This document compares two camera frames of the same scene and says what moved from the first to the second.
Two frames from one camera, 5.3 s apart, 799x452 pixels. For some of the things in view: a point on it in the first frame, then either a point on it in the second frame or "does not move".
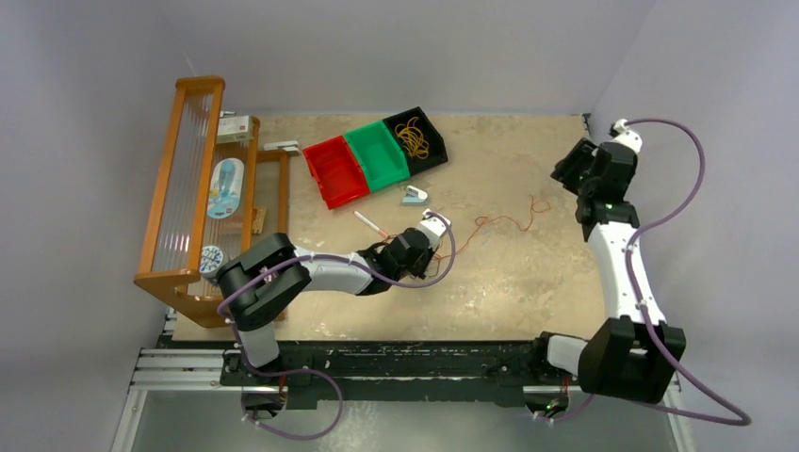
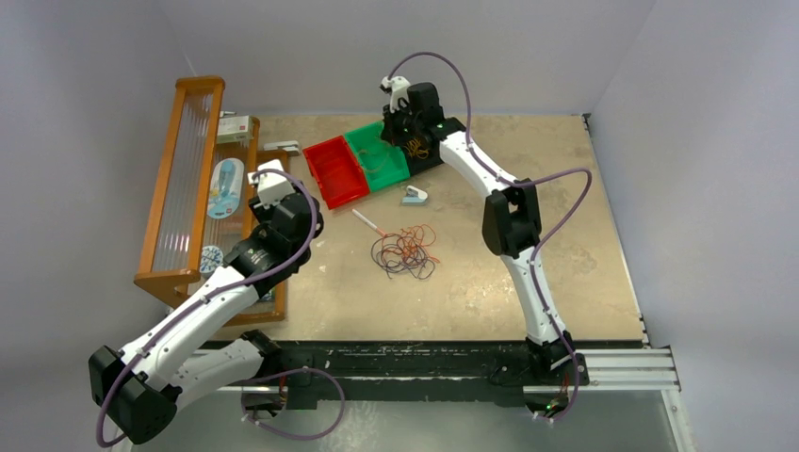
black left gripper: x=429 y=255 to x=265 y=215
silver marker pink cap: x=369 y=224 does not move
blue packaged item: x=225 y=188 does not move
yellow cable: x=415 y=141 does not move
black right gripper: x=579 y=154 to x=391 y=132
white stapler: x=414 y=196 does not move
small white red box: x=235 y=129 does not move
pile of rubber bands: x=538 y=206 to x=371 y=163
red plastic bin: x=339 y=176 does not move
